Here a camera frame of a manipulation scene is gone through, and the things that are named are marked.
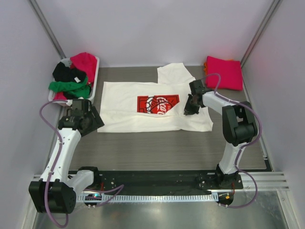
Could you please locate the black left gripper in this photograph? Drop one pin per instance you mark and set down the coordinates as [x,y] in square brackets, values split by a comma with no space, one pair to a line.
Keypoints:
[96,122]

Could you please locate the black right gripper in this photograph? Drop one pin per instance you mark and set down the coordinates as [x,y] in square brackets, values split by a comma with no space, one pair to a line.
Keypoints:
[188,110]

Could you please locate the white printed t-shirt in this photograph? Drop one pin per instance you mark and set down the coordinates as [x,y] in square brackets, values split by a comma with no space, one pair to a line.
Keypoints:
[128,107]

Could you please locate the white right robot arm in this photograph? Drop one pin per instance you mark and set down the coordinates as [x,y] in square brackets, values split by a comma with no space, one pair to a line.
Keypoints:
[238,125]

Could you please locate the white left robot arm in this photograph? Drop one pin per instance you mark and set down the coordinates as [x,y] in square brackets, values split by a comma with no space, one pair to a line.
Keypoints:
[55,192]

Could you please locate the crumpled green t-shirt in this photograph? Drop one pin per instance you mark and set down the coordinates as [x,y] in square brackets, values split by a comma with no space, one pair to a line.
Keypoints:
[72,90]

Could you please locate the folded pink t-shirt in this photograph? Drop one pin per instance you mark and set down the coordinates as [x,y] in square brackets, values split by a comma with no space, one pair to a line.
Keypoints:
[229,70]

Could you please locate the white plastic laundry basket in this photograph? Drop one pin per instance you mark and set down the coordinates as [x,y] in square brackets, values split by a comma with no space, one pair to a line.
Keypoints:
[68,62]

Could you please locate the crumpled black t-shirt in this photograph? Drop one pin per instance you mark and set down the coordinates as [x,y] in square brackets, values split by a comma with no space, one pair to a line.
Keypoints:
[65,74]

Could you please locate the crumpled pink t-shirt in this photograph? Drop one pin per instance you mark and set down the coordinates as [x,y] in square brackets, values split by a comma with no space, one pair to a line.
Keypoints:
[87,63]

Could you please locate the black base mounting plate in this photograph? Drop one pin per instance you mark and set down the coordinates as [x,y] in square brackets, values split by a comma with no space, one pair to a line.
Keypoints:
[197,189]

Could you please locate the white slotted cable duct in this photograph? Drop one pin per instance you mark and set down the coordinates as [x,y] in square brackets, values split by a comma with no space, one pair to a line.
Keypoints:
[97,198]

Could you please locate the aluminium front rail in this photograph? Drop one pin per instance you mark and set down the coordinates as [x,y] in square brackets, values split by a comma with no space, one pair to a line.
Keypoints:
[263,180]

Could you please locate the left aluminium frame post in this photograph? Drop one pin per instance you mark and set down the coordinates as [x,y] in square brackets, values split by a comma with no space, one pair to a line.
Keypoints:
[44,23]

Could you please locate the aluminium frame post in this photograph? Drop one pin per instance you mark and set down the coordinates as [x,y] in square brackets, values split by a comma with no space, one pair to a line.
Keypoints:
[270,13]
[44,23]

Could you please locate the right aluminium frame post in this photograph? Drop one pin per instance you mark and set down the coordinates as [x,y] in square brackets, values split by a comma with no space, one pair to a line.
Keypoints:
[270,13]

